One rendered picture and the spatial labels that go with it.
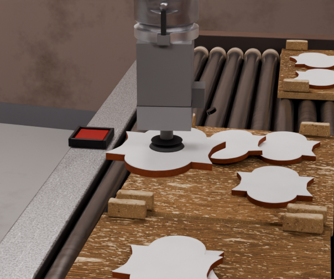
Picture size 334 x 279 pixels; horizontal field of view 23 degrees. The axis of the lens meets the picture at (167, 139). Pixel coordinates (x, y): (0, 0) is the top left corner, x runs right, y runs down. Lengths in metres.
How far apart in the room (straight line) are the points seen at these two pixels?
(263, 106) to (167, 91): 0.91
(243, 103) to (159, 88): 0.93
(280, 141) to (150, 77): 0.66
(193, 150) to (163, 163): 0.05
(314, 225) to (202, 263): 0.21
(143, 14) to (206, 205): 0.46
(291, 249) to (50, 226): 0.38
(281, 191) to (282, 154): 0.17
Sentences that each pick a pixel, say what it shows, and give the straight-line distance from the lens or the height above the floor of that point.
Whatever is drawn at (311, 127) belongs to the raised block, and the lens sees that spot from 1.60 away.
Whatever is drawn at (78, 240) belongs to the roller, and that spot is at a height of 0.92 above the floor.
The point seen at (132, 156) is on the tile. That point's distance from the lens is 0.95.
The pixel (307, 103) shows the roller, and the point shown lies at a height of 0.92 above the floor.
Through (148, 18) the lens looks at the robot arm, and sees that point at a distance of 0.91.
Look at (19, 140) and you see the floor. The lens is 4.27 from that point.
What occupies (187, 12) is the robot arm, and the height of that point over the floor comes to 1.30.
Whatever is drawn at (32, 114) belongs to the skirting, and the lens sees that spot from 4.45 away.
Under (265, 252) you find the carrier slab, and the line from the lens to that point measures 1.16.
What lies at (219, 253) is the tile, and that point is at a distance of 1.13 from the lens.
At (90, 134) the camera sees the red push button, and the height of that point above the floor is 0.93.
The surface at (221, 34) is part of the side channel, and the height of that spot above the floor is 0.95.
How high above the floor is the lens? 1.49
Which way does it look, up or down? 21 degrees down
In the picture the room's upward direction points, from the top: straight up
